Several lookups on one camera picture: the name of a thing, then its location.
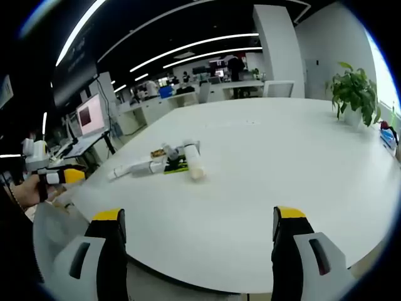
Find standing desk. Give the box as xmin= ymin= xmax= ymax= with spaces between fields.
xmin=61 ymin=129 xmax=117 ymax=169

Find long white office counter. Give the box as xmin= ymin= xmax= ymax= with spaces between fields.
xmin=117 ymin=80 xmax=264 ymax=136

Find potted green plant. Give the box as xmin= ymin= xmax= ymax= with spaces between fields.
xmin=325 ymin=61 xmax=382 ymax=128

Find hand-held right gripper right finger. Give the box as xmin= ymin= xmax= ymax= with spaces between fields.
xmin=271 ymin=206 xmax=358 ymax=301

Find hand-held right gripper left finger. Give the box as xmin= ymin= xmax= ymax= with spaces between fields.
xmin=51 ymin=208 xmax=129 ymax=301

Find red and blue items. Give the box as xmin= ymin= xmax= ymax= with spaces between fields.
xmin=378 ymin=120 xmax=401 ymax=150

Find person's left hand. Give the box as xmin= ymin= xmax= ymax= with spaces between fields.
xmin=13 ymin=175 xmax=41 ymax=209

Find white office chair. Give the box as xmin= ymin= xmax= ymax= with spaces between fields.
xmin=262 ymin=80 xmax=296 ymax=99

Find white skincare tube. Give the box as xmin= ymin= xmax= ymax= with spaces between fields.
xmin=107 ymin=165 xmax=133 ymax=182

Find large dark wall screen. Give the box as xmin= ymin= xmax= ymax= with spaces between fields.
xmin=51 ymin=18 xmax=100 ymax=108

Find cream skincare bottle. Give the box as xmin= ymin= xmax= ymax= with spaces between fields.
xmin=182 ymin=140 xmax=207 ymax=182

